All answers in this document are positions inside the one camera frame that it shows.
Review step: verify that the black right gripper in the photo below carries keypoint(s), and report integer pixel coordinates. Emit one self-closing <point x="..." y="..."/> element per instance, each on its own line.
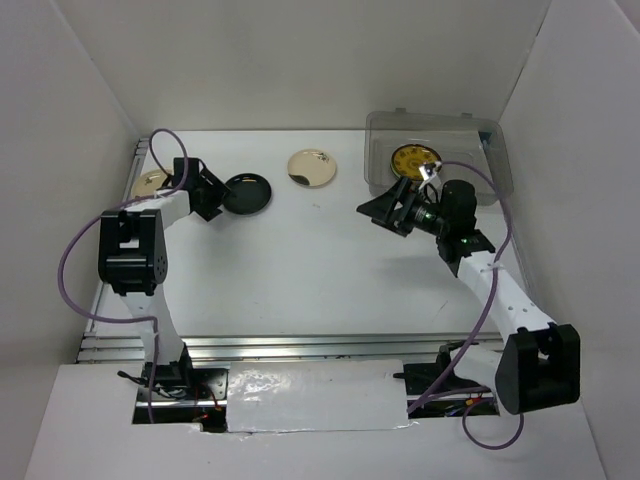
<point x="384" y="212"/>

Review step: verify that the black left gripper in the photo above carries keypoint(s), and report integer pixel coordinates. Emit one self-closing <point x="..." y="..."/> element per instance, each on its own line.
<point x="218" y="190"/>

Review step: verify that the black glossy plate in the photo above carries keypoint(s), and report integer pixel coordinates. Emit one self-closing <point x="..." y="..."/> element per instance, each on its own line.
<point x="249" y="193"/>

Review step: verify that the yellow patterned plate brown rim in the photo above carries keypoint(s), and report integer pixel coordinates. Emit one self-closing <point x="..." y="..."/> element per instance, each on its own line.
<point x="406" y="160"/>

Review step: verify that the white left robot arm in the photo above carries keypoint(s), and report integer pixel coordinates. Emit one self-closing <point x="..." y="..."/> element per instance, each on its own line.
<point x="133" y="260"/>

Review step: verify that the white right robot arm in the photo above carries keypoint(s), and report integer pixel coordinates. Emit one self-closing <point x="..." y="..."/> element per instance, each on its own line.
<point x="539" y="366"/>

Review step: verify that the clear plastic bin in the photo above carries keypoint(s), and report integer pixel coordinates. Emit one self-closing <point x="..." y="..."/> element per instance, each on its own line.
<point x="469" y="147"/>

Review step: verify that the cream plate with brown motifs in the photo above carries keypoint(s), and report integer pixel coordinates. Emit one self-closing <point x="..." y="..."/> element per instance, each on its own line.
<point x="149" y="182"/>

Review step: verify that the cream plate with black patch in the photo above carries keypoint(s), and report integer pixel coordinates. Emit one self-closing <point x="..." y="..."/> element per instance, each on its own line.
<point x="311" y="168"/>

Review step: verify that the white foil-covered panel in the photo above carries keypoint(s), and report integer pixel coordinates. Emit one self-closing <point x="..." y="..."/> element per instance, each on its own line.
<point x="316" y="396"/>

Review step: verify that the aluminium front rail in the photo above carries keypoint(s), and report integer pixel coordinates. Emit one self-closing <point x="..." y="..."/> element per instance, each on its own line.
<point x="211" y="349"/>

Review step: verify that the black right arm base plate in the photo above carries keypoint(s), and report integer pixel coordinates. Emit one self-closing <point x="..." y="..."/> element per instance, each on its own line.
<point x="418" y="377"/>

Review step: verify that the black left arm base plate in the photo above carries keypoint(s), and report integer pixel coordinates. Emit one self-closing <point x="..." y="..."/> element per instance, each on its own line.
<point x="207" y="386"/>

